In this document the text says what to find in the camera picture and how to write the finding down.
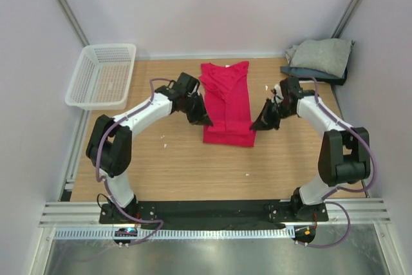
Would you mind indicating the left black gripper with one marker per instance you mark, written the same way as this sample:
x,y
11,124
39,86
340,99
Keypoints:
x,y
196,120

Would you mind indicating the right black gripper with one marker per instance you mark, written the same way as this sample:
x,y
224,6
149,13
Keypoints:
x,y
261,124

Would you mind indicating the red t-shirt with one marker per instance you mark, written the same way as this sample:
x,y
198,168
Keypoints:
x,y
227,104

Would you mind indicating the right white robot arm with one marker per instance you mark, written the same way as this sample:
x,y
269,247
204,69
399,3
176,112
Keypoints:
x,y
344,157

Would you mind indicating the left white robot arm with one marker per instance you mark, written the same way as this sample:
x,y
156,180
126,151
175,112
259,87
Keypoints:
x,y
110,144

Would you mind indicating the dark blue folded t-shirt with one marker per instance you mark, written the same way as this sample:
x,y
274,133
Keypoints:
x,y
306,74

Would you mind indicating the grey folded t-shirt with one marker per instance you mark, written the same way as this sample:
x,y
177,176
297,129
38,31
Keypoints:
x,y
327,55

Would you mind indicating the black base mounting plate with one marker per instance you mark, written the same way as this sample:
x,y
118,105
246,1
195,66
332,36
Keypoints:
x,y
222,213

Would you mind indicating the white plastic basket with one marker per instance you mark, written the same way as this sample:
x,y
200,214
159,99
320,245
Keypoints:
x,y
102,77

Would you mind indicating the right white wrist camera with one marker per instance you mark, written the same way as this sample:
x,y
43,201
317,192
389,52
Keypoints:
x,y
277,94

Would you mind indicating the aluminium frame rail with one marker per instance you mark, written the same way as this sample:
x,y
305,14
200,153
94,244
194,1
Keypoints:
x,y
340,211

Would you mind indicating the white slotted cable duct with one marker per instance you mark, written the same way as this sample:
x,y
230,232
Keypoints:
x,y
125,233

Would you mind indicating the left aluminium corner post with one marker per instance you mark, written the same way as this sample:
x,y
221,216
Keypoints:
x,y
75,25

